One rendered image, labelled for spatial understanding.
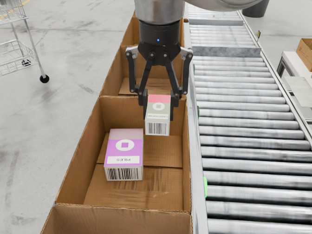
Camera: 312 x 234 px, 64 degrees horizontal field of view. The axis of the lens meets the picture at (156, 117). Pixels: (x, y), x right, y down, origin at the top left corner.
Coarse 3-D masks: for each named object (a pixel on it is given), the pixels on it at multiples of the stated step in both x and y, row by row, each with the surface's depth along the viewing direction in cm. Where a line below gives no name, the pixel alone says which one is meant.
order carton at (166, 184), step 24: (96, 120) 80; (120, 120) 88; (144, 120) 87; (96, 144) 81; (144, 144) 87; (168, 144) 87; (72, 168) 62; (96, 168) 80; (144, 168) 80; (168, 168) 80; (72, 192) 62; (96, 192) 72; (120, 192) 72; (144, 192) 72; (168, 192) 72
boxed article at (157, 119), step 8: (152, 96) 62; (160, 96) 62; (168, 96) 62; (152, 104) 59; (160, 104) 59; (168, 104) 59; (152, 112) 57; (160, 112) 57; (168, 112) 57; (152, 120) 55; (160, 120) 55; (168, 120) 55; (152, 128) 56; (160, 128) 56; (168, 128) 56
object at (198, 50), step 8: (192, 48) 169; (200, 48) 168; (208, 48) 168; (216, 48) 168; (224, 48) 167; (232, 48) 167; (240, 48) 166; (248, 48) 166; (256, 48) 166; (216, 56) 171; (224, 56) 171; (232, 56) 170; (240, 56) 170; (248, 56) 170; (256, 56) 169
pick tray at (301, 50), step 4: (300, 40) 168; (304, 40) 168; (308, 40) 168; (300, 44) 167; (304, 44) 162; (308, 44) 170; (300, 48) 167; (304, 48) 161; (308, 48) 156; (296, 52) 172; (300, 52) 166; (304, 52) 161; (308, 52) 156; (300, 56) 166; (304, 56) 161; (308, 56) 155; (304, 60) 160; (308, 60) 155; (304, 64) 160; (308, 64) 155; (308, 68) 155
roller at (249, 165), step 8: (208, 160) 100; (216, 160) 100; (224, 160) 100; (232, 160) 100; (240, 160) 100; (248, 160) 100; (208, 168) 99; (216, 168) 99; (224, 168) 99; (232, 168) 98; (240, 168) 98; (248, 168) 98; (256, 168) 98; (264, 168) 98; (272, 168) 98; (280, 168) 97; (288, 168) 97; (296, 168) 97; (304, 168) 97
